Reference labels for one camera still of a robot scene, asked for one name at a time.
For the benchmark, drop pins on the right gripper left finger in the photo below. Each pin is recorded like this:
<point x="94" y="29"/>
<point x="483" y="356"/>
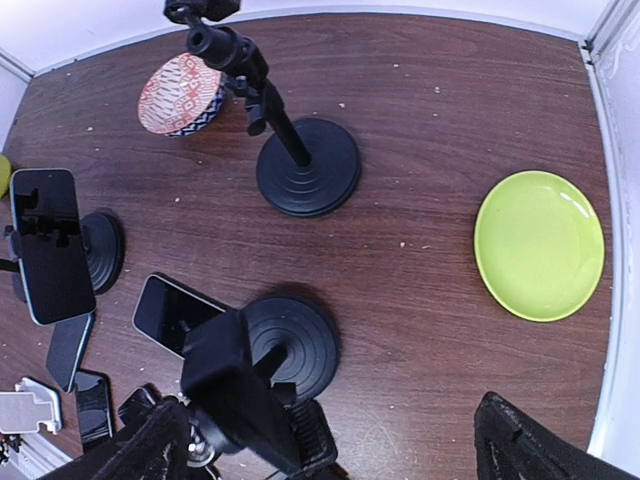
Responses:
<point x="154" y="446"/>

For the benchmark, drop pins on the aluminium frame post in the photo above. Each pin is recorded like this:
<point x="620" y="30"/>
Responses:
<point x="15" y="66"/>
<point x="615" y="18"/>

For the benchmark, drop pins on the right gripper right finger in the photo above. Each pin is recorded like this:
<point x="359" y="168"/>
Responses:
<point x="512" y="445"/>

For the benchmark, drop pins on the grey smartphone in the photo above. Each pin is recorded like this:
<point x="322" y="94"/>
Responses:
<point x="66" y="350"/>

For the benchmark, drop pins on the teal smartphone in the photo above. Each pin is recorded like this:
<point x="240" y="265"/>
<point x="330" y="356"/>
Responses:
<point x="49" y="245"/>

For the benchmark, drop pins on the green plate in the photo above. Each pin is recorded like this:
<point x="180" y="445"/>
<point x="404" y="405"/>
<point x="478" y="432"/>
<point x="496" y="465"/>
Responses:
<point x="538" y="246"/>

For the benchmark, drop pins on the pink smartphone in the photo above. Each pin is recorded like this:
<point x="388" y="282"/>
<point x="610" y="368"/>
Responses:
<point x="139" y="402"/>

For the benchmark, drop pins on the black stand with pink phone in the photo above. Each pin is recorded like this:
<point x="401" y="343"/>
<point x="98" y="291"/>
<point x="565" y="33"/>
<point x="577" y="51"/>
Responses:
<point x="306" y="168"/>

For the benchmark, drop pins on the dark smartphone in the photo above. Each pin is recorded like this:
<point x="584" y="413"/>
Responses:
<point x="168" y="310"/>

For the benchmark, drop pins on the green bowl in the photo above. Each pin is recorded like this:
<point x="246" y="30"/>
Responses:
<point x="5" y="175"/>

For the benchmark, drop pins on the red patterned bowl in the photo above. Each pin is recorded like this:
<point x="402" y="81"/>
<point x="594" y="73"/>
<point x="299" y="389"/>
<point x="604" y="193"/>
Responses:
<point x="182" y="97"/>

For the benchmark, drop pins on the white folding phone stand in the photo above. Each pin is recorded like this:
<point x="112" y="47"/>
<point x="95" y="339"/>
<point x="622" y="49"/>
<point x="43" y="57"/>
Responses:
<point x="28" y="407"/>

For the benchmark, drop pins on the left aluminium frame post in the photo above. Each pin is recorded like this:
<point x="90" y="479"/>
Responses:
<point x="15" y="66"/>

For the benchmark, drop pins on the black gooseneck stand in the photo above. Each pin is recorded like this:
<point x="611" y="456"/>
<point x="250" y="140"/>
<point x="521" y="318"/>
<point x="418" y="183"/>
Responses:
<point x="252" y="377"/>

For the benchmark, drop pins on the black stand with teal phone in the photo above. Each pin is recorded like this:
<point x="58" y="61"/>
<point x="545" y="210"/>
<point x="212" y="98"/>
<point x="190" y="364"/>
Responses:
<point x="104" y="243"/>

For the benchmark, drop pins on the right aluminium frame post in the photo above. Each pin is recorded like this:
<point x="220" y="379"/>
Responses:
<point x="615" y="18"/>

